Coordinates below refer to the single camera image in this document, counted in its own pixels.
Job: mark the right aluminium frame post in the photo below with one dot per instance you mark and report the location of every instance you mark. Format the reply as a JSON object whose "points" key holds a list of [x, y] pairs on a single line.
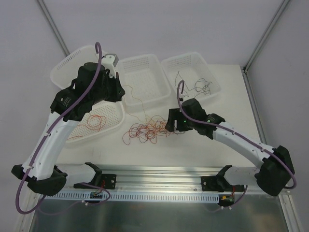
{"points": [[267, 32]]}

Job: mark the middle white perforated basket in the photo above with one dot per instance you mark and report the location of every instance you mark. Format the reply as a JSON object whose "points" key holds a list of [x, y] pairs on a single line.
{"points": [[144, 81]]}

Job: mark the aluminium mounting rail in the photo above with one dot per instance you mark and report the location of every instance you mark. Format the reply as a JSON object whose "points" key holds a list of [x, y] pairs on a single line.
{"points": [[144, 179]]}

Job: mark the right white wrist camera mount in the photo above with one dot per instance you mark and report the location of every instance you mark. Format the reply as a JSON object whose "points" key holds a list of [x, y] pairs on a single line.
{"points": [[184, 98]]}

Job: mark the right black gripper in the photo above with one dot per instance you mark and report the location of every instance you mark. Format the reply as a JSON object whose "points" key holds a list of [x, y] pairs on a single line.
{"points": [[173, 120]]}

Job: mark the aluminium frame post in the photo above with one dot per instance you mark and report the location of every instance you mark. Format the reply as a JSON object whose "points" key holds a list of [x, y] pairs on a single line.
{"points": [[267, 32], [48, 17]]}

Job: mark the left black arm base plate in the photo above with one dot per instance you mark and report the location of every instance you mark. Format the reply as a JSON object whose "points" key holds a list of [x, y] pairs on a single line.
{"points": [[107, 181]]}

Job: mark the right white perforated basket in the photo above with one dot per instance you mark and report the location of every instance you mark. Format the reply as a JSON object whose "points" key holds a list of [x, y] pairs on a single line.
{"points": [[199, 81]]}

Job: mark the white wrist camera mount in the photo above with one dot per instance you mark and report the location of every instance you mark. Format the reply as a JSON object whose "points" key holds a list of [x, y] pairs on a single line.
{"points": [[110, 61], [184, 98]]}

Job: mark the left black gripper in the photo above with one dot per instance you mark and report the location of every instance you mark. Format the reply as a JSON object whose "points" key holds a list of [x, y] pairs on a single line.
{"points": [[116, 90]]}

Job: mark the white slotted cable duct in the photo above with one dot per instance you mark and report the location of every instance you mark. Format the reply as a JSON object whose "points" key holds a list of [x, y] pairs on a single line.
{"points": [[124, 196]]}

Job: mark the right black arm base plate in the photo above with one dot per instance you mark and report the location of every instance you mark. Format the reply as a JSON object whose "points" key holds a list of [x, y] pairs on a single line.
{"points": [[218, 184]]}

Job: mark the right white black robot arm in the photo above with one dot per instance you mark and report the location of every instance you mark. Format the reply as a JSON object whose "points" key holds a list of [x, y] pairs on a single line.
{"points": [[272, 167]]}

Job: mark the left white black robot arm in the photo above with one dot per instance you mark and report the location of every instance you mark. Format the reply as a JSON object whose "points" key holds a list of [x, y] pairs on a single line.
{"points": [[40, 170]]}

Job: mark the front-left white perforated basket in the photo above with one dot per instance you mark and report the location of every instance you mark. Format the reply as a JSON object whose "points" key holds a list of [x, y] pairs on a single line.
{"points": [[104, 118]]}

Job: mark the left aluminium frame post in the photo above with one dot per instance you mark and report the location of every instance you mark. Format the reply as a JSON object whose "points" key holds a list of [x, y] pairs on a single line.
{"points": [[48, 17]]}

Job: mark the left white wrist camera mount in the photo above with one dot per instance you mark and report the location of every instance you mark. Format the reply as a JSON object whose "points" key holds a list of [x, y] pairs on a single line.
{"points": [[110, 61]]}

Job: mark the deep white plastic tub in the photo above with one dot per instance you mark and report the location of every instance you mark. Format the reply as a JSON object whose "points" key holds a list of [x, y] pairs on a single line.
{"points": [[67, 70]]}

